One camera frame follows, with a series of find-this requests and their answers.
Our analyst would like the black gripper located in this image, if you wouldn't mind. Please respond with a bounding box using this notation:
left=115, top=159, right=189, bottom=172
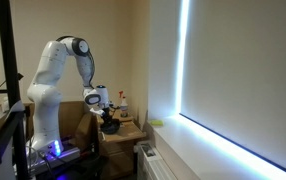
left=101, top=106, right=118, bottom=120

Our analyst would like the dark blue bowl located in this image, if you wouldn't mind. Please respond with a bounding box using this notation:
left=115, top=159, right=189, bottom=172
left=100, top=119, right=120, bottom=135

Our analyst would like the yellow sponge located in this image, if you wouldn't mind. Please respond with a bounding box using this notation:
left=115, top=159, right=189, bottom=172
left=150, top=120, right=164, bottom=126

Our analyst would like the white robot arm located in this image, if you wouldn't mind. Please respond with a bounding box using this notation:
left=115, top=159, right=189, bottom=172
left=27, top=36, right=120, bottom=156

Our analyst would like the open top wooden drawer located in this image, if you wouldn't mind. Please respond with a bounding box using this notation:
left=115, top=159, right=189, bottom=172
left=99, top=122, right=146, bottom=143

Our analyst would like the spray bottle red nozzle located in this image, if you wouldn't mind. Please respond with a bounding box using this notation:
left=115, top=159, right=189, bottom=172
left=119, top=91, right=128, bottom=118

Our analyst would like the brown leather armchair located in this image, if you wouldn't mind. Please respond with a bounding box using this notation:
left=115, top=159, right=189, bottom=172
left=0, top=101, right=95, bottom=152

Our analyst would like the light wood nightstand cabinet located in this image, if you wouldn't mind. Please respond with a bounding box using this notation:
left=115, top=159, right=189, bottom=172
left=98, top=110, right=142, bottom=180

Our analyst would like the black tripod pole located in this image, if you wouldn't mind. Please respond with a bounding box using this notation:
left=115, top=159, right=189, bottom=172
left=0, top=0, right=29, bottom=180

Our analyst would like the white roller blind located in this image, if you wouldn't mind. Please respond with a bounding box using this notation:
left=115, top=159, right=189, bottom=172
left=181, top=0, right=286, bottom=169

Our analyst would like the white wall radiator heater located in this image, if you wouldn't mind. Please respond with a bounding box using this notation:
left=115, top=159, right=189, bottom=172
left=136, top=141, right=177, bottom=180

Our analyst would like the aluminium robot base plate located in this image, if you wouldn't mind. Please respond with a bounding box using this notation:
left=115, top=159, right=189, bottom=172
left=27, top=147, right=80, bottom=175

